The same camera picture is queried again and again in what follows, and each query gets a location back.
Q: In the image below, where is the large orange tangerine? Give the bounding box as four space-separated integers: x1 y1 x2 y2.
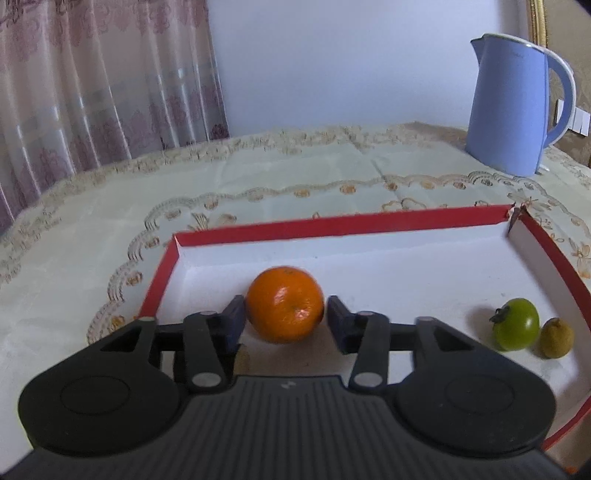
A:
245 266 325 344

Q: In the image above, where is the brown longan fruit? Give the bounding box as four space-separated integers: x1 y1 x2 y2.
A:
539 318 574 359

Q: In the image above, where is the red shallow cardboard box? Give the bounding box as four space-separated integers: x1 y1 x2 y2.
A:
139 205 590 445

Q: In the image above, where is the cream floral tablecloth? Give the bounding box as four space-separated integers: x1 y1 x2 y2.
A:
1 123 590 469

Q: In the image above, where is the green tomato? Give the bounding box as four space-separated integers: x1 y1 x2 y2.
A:
489 298 540 351

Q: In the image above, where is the blue electric kettle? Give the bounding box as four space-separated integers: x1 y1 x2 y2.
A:
466 33 576 177

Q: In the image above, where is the pink patterned curtain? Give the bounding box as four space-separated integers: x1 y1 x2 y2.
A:
1 1 228 228

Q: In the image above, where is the white wall switch panel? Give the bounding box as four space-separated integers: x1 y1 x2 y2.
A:
554 99 590 137

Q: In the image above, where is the gold framed wall panel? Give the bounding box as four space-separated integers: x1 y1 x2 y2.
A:
525 0 548 47

